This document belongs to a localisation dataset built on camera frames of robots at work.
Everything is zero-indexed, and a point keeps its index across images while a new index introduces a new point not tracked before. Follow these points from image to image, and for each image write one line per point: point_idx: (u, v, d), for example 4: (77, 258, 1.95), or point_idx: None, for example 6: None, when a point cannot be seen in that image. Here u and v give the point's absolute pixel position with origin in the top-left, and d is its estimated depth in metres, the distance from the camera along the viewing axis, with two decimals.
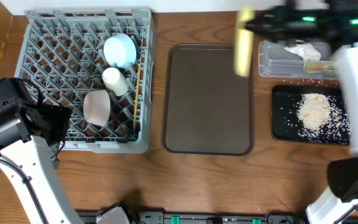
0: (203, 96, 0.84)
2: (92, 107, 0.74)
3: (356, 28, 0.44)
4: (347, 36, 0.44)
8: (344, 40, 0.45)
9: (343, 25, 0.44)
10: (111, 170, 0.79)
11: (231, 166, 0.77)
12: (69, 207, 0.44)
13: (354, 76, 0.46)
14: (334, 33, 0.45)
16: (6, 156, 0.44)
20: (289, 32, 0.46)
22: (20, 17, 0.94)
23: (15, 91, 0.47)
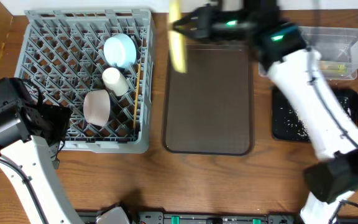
0: (202, 96, 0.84)
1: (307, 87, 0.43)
2: (92, 107, 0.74)
3: (276, 44, 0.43)
4: (273, 51, 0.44)
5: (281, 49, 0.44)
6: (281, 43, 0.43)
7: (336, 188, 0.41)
8: (268, 55, 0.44)
9: (265, 42, 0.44)
10: (112, 170, 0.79)
11: (232, 166, 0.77)
12: (69, 208, 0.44)
13: (291, 89, 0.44)
14: (260, 48, 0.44)
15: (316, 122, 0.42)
16: (6, 156, 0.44)
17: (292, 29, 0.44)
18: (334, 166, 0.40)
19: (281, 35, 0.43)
20: (214, 32, 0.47)
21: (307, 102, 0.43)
22: (20, 17, 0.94)
23: (15, 91, 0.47)
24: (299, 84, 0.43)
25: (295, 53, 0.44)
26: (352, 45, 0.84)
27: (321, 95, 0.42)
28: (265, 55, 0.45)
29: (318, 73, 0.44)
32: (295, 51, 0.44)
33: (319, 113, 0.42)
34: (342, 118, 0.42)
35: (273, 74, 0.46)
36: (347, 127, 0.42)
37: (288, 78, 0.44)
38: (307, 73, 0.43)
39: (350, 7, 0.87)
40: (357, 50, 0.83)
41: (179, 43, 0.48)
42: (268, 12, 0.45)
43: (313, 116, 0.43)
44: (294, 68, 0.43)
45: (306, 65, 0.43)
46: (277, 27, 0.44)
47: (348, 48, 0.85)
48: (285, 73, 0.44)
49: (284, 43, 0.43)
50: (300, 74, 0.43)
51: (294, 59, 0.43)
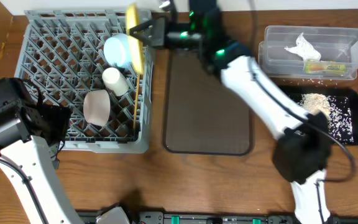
0: (202, 96, 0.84)
1: (252, 84, 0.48)
2: (92, 107, 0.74)
3: (221, 59, 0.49)
4: (220, 65, 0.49)
5: (224, 61, 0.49)
6: (224, 58, 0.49)
7: (301, 163, 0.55)
8: (217, 70, 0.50)
9: (212, 56, 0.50)
10: (112, 170, 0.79)
11: (232, 166, 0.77)
12: (69, 208, 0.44)
13: (242, 89, 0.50)
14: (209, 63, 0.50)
15: (266, 110, 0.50)
16: (7, 157, 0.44)
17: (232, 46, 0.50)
18: (287, 142, 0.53)
19: (222, 51, 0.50)
20: (169, 42, 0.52)
21: (258, 96, 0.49)
22: (19, 17, 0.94)
23: (15, 91, 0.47)
24: (245, 82, 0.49)
25: (237, 60, 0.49)
26: (352, 45, 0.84)
27: (265, 87, 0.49)
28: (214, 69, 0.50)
29: (258, 70, 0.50)
32: (237, 58, 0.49)
33: (266, 102, 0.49)
34: (283, 98, 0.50)
35: (226, 81, 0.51)
36: (289, 106, 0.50)
37: (238, 81, 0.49)
38: (248, 71, 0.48)
39: (350, 7, 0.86)
40: (357, 50, 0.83)
41: (137, 46, 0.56)
42: (214, 28, 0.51)
43: (264, 105, 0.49)
44: (238, 71, 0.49)
45: (247, 66, 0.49)
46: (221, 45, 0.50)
47: (348, 48, 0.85)
48: (232, 77, 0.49)
49: (227, 58, 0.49)
50: (243, 73, 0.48)
51: (235, 62, 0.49)
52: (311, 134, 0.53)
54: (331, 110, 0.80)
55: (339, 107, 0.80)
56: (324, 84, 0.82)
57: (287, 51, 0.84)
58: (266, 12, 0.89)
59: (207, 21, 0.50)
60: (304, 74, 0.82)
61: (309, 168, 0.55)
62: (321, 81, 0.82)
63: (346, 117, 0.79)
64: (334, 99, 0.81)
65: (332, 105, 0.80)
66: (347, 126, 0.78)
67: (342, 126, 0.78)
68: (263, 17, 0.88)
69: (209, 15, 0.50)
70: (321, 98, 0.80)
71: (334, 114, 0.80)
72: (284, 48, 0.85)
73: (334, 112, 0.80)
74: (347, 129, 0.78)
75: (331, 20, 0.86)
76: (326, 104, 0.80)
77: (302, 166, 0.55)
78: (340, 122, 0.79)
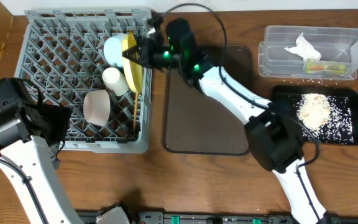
0: (201, 96, 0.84)
1: (221, 86, 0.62)
2: (92, 107, 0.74)
3: (198, 73, 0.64)
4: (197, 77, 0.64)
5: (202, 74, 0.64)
6: (201, 71, 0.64)
7: (271, 147, 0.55)
8: (195, 81, 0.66)
9: (191, 71, 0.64)
10: (112, 170, 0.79)
11: (232, 166, 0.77)
12: (69, 208, 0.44)
13: (216, 91, 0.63)
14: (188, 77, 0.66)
15: (235, 105, 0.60)
16: (7, 156, 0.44)
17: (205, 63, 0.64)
18: (254, 128, 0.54)
19: (197, 66, 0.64)
20: (155, 61, 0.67)
21: (227, 94, 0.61)
22: (20, 17, 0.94)
23: (15, 92, 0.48)
24: (216, 86, 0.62)
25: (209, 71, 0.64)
26: (352, 45, 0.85)
27: (233, 88, 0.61)
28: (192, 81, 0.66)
29: (227, 74, 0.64)
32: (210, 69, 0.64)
33: (234, 99, 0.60)
34: (249, 94, 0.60)
35: (203, 87, 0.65)
36: (253, 99, 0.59)
37: (211, 84, 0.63)
38: (219, 77, 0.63)
39: (350, 7, 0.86)
40: (357, 50, 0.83)
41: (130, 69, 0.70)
42: (189, 48, 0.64)
43: (233, 101, 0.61)
44: (211, 79, 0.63)
45: (219, 73, 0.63)
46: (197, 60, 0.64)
47: (348, 48, 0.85)
48: (206, 81, 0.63)
49: (202, 71, 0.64)
50: (215, 79, 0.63)
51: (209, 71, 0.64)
52: (279, 122, 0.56)
54: (330, 110, 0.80)
55: (339, 107, 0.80)
56: (324, 84, 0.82)
57: (288, 50, 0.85)
58: (266, 12, 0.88)
59: (183, 43, 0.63)
60: (304, 74, 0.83)
61: (286, 154, 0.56)
62: (321, 81, 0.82)
63: (346, 117, 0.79)
64: (334, 99, 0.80)
65: (332, 105, 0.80)
66: (347, 126, 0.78)
67: (342, 126, 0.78)
68: (263, 16, 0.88)
69: (183, 40, 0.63)
70: (321, 98, 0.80)
71: (334, 114, 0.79)
72: (284, 48, 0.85)
73: (334, 112, 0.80)
74: (347, 129, 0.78)
75: (331, 20, 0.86)
76: (326, 104, 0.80)
77: (278, 152, 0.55)
78: (340, 122, 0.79)
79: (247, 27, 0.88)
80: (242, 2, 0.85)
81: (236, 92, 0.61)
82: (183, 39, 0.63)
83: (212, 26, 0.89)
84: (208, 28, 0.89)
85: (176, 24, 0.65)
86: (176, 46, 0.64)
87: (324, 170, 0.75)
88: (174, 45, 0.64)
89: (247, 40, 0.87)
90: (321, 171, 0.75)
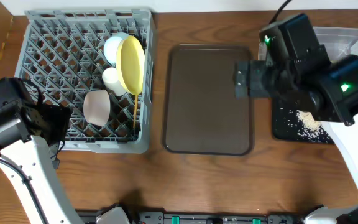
0: (206, 98, 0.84)
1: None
2: (92, 107, 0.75)
3: (343, 95, 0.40)
4: (340, 106, 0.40)
5: (347, 101, 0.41)
6: (351, 93, 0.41)
7: None
8: (327, 99, 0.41)
9: (330, 88, 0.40)
10: (112, 170, 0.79)
11: (231, 166, 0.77)
12: (69, 208, 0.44)
13: (352, 158, 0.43)
14: (315, 94, 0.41)
15: None
16: (6, 156, 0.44)
17: (355, 79, 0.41)
18: None
19: (347, 85, 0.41)
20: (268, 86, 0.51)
21: None
22: (19, 17, 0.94)
23: (15, 92, 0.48)
24: None
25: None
26: (352, 45, 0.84)
27: None
28: (323, 101, 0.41)
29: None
32: None
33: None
34: None
35: (337, 134, 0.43)
36: None
37: (354, 144, 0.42)
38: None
39: (350, 7, 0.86)
40: (356, 50, 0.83)
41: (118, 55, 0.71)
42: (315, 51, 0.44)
43: None
44: None
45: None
46: (345, 74, 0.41)
47: (348, 48, 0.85)
48: (345, 139, 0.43)
49: (351, 93, 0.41)
50: None
51: None
52: None
54: None
55: None
56: None
57: None
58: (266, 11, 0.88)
59: (293, 37, 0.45)
60: None
61: None
62: None
63: None
64: None
65: None
66: None
67: None
68: (263, 16, 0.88)
69: (296, 42, 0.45)
70: None
71: None
72: None
73: None
74: None
75: (330, 20, 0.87)
76: None
77: None
78: None
79: (247, 27, 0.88)
80: (241, 2, 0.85)
81: None
82: (296, 35, 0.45)
83: (213, 26, 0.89)
84: (208, 28, 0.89)
85: (293, 22, 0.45)
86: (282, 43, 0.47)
87: (324, 170, 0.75)
88: (277, 50, 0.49)
89: (247, 40, 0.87)
90: (321, 172, 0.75)
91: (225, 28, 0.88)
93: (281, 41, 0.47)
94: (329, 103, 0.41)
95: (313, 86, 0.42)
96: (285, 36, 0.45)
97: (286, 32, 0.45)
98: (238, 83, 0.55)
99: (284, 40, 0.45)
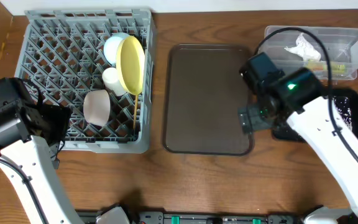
0: (205, 98, 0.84)
1: (334, 140, 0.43)
2: (92, 107, 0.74)
3: (291, 94, 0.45)
4: (289, 102, 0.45)
5: (296, 98, 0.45)
6: (299, 91, 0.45)
7: None
8: (280, 100, 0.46)
9: (280, 91, 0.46)
10: (112, 170, 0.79)
11: (231, 166, 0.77)
12: (69, 208, 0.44)
13: (315, 145, 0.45)
14: (271, 97, 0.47)
15: (350, 178, 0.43)
16: (7, 156, 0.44)
17: (302, 81, 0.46)
18: None
19: (293, 85, 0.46)
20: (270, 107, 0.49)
21: (334, 155, 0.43)
22: (20, 17, 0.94)
23: (15, 92, 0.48)
24: (321, 134, 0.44)
25: (314, 102, 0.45)
26: (352, 45, 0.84)
27: (350, 144, 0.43)
28: (278, 103, 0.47)
29: (342, 122, 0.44)
32: (314, 99, 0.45)
33: (345, 160, 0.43)
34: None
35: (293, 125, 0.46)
36: None
37: (310, 131, 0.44)
38: (331, 123, 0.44)
39: (350, 7, 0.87)
40: (357, 49, 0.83)
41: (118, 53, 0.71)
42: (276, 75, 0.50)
43: (339, 168, 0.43)
44: (320, 117, 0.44)
45: (329, 112, 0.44)
46: (289, 77, 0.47)
47: (348, 48, 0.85)
48: (303, 127, 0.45)
49: (299, 91, 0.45)
50: (323, 122, 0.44)
51: (314, 105, 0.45)
52: None
54: None
55: (339, 107, 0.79)
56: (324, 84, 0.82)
57: (288, 51, 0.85)
58: (266, 12, 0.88)
59: (257, 66, 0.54)
60: None
61: None
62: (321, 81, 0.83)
63: (346, 117, 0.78)
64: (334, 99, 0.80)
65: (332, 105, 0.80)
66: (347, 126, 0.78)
67: None
68: (263, 16, 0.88)
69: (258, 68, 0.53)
70: None
71: None
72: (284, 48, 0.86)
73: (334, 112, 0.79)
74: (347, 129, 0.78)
75: (330, 20, 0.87)
76: None
77: None
78: None
79: (247, 27, 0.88)
80: (241, 3, 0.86)
81: (350, 155, 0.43)
82: (259, 65, 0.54)
83: (213, 26, 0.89)
84: (208, 28, 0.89)
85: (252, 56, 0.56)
86: (249, 76, 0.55)
87: (324, 170, 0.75)
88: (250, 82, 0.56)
89: (247, 40, 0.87)
90: (321, 171, 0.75)
91: (225, 28, 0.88)
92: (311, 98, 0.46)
93: (248, 74, 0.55)
94: (283, 102, 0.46)
95: (266, 93, 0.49)
96: (251, 68, 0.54)
97: (250, 65, 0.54)
98: (243, 122, 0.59)
99: (251, 71, 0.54)
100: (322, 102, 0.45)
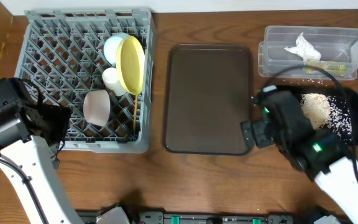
0: (206, 99, 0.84)
1: None
2: (92, 107, 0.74)
3: (318, 156, 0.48)
4: (316, 163, 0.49)
5: (324, 159, 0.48)
6: (324, 152, 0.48)
7: None
8: (307, 160, 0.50)
9: (307, 154, 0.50)
10: (111, 170, 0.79)
11: (231, 166, 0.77)
12: (69, 208, 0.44)
13: (344, 206, 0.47)
14: (299, 157, 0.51)
15: None
16: (6, 156, 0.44)
17: (327, 142, 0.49)
18: None
19: (319, 147, 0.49)
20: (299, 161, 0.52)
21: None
22: (20, 17, 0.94)
23: (15, 92, 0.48)
24: (350, 198, 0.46)
25: (340, 164, 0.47)
26: (352, 45, 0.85)
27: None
28: (306, 163, 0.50)
29: None
32: (339, 160, 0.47)
33: None
34: None
35: (322, 186, 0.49)
36: None
37: (338, 193, 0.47)
38: None
39: (350, 7, 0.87)
40: (357, 50, 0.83)
41: (118, 53, 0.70)
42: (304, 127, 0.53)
43: None
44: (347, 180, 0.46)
45: (354, 176, 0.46)
46: (314, 138, 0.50)
47: (348, 48, 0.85)
48: (332, 189, 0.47)
49: (325, 153, 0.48)
50: (351, 185, 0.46)
51: (341, 170, 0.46)
52: None
54: (331, 110, 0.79)
55: (339, 107, 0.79)
56: (324, 84, 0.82)
57: (288, 51, 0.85)
58: (266, 12, 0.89)
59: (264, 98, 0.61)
60: (304, 74, 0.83)
61: None
62: (321, 81, 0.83)
63: (346, 117, 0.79)
64: (334, 99, 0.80)
65: (332, 105, 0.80)
66: (347, 126, 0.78)
67: (342, 126, 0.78)
68: (263, 16, 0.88)
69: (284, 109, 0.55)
70: (321, 98, 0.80)
71: (334, 114, 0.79)
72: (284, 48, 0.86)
73: (334, 112, 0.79)
74: (347, 129, 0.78)
75: (330, 20, 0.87)
76: (326, 104, 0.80)
77: None
78: (340, 122, 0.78)
79: (247, 27, 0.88)
80: (241, 3, 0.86)
81: None
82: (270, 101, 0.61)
83: (213, 26, 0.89)
84: (209, 28, 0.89)
85: (268, 89, 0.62)
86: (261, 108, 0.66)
87: None
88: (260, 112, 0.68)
89: (247, 40, 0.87)
90: None
91: (225, 28, 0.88)
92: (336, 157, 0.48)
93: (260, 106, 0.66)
94: (309, 163, 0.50)
95: (294, 151, 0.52)
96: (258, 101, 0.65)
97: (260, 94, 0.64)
98: (247, 137, 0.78)
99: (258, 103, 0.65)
100: (347, 165, 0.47)
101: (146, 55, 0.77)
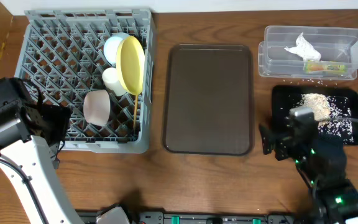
0: (206, 98, 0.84)
1: None
2: (92, 107, 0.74)
3: (337, 207, 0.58)
4: (334, 211, 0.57)
5: (343, 210, 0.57)
6: (344, 206, 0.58)
7: None
8: (329, 209, 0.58)
9: (331, 204, 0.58)
10: (111, 170, 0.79)
11: (231, 166, 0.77)
12: (69, 208, 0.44)
13: None
14: (322, 205, 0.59)
15: None
16: (7, 156, 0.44)
17: (349, 197, 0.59)
18: None
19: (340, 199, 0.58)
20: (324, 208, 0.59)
21: None
22: (20, 17, 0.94)
23: (15, 92, 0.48)
24: None
25: (355, 218, 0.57)
26: (352, 45, 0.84)
27: None
28: (325, 212, 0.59)
29: None
32: (355, 216, 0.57)
33: None
34: None
35: None
36: None
37: None
38: None
39: (350, 7, 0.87)
40: (357, 50, 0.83)
41: (118, 53, 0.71)
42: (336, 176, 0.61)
43: None
44: None
45: None
46: (339, 191, 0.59)
47: (348, 48, 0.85)
48: None
49: (346, 206, 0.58)
50: None
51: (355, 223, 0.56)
52: None
54: (330, 110, 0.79)
55: (339, 107, 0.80)
56: (324, 84, 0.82)
57: (287, 51, 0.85)
58: (266, 12, 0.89)
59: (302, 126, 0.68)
60: (304, 74, 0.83)
61: None
62: (321, 81, 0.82)
63: (346, 117, 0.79)
64: (334, 99, 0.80)
65: (332, 105, 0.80)
66: (347, 126, 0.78)
67: (342, 126, 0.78)
68: (263, 16, 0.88)
69: (324, 150, 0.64)
70: (321, 98, 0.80)
71: (334, 114, 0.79)
72: (284, 48, 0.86)
73: (334, 112, 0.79)
74: (347, 129, 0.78)
75: (330, 20, 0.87)
76: (326, 104, 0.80)
77: None
78: (340, 122, 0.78)
79: (247, 27, 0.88)
80: (241, 2, 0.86)
81: None
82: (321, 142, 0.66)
83: (213, 26, 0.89)
84: (208, 28, 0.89)
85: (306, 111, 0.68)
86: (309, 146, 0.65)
87: None
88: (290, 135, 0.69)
89: (247, 40, 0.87)
90: None
91: (225, 28, 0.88)
92: (353, 212, 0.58)
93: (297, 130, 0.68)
94: (329, 212, 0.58)
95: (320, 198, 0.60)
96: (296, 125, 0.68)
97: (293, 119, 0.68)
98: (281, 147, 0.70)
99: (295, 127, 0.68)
100: None
101: (146, 55, 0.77)
